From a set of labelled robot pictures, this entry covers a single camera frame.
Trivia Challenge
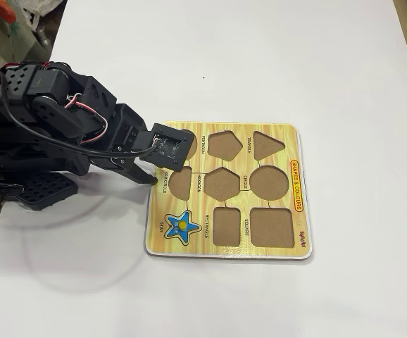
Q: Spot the black camera cable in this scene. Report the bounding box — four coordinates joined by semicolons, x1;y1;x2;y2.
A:
0;70;161;159

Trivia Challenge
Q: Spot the red white servo wire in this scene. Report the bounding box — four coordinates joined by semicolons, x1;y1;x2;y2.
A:
67;92;109;144

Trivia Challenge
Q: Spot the metal knob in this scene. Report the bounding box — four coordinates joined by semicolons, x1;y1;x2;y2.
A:
35;26;55;54

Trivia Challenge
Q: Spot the orange object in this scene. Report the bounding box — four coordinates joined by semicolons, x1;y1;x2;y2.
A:
0;0;16;24

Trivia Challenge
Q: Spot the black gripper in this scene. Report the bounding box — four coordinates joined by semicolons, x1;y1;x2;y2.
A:
88;103;158;187

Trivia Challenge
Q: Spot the white plastic bag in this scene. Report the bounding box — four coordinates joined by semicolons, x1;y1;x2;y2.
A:
11;0;65;31

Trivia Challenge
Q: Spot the blue star puzzle piece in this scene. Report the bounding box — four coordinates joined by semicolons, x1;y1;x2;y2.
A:
164;210;203;246

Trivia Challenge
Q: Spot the black grid clamp plate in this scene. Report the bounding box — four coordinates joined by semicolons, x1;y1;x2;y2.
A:
14;171;80;213

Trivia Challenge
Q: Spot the wooden shape puzzle board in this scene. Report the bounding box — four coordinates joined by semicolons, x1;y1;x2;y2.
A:
143;120;314;262

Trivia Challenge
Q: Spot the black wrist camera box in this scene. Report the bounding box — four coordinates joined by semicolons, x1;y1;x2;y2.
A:
132;123;195;174

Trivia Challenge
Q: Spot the beige patterned cloth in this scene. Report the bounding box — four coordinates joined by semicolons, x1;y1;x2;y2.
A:
0;17;53;70

